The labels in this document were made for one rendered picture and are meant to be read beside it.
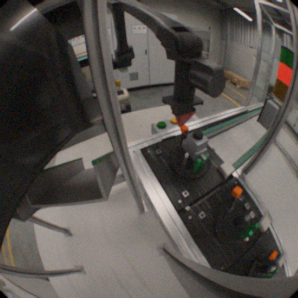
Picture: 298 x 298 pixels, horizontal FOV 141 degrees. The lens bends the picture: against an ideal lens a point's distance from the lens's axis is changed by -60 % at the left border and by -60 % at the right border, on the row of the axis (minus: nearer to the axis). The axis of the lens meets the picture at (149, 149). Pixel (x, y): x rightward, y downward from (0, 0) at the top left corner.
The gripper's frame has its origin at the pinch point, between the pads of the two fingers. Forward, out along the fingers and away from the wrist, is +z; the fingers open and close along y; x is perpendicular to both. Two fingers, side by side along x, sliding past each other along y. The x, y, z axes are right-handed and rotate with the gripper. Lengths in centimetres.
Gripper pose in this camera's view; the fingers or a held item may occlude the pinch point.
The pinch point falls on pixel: (180, 125)
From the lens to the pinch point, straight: 40.1
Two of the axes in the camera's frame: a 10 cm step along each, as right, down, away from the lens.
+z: 0.4, 6.5, 7.6
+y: 9.0, -3.5, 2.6
